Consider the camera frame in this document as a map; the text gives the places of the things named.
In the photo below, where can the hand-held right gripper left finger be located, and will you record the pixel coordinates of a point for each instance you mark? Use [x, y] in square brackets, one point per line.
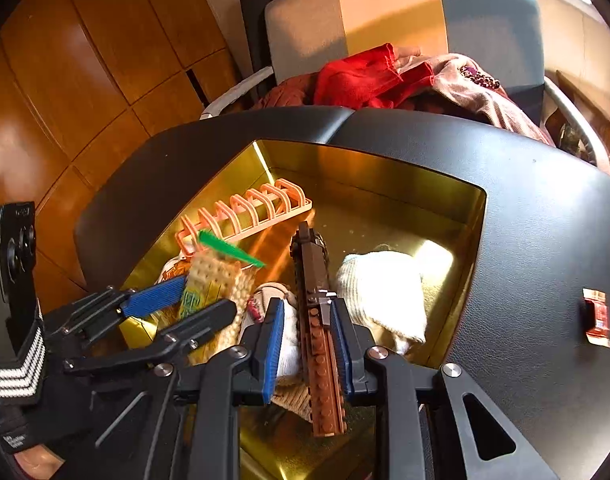
[274, 350]

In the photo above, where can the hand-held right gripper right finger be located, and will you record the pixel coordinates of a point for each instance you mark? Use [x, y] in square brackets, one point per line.
[341, 345]

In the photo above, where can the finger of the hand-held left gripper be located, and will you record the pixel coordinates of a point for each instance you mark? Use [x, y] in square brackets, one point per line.
[205, 317]
[152, 295]

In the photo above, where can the brown building block bar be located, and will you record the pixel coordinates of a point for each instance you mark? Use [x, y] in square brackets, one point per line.
[317, 340]

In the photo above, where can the white and orange snack bag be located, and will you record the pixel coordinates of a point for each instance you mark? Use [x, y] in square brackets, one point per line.
[171, 272]

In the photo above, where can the cracker packet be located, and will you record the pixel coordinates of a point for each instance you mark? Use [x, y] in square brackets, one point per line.
[212, 272]

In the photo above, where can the white knitted sock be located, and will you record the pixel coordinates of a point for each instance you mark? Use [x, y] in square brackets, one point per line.
[380, 290]

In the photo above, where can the orange plastic rack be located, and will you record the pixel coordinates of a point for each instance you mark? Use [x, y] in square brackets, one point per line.
[290, 210]

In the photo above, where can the gold box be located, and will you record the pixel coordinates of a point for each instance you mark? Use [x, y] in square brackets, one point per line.
[385, 195]

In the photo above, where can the person's left hand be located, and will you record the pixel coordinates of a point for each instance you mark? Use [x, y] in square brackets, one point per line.
[40, 410]

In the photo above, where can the wooden wardrobe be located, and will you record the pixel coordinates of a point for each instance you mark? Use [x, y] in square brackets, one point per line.
[85, 60]

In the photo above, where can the rust brown cloth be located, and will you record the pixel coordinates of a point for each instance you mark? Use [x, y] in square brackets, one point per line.
[285, 94]

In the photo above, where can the small red snack packet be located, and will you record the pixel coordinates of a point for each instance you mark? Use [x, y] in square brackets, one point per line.
[597, 317]

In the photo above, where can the red cloth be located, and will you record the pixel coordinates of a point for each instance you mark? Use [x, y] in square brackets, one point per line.
[360, 80]

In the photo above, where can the pink cloth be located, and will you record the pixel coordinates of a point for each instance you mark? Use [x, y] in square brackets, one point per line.
[485, 105]

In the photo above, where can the grey and yellow armchair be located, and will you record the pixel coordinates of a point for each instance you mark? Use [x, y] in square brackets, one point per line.
[385, 10]

